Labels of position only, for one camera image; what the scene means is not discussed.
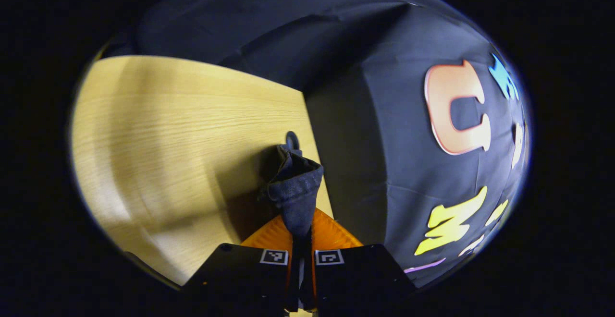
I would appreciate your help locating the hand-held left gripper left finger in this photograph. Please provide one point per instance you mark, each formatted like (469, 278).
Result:
(240, 278)

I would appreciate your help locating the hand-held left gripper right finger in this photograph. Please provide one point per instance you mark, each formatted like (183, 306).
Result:
(360, 278)

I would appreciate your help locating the black backdrop cloth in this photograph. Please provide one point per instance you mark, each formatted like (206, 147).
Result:
(360, 139)

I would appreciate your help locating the dark grey jeans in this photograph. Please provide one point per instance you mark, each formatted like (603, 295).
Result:
(295, 187)

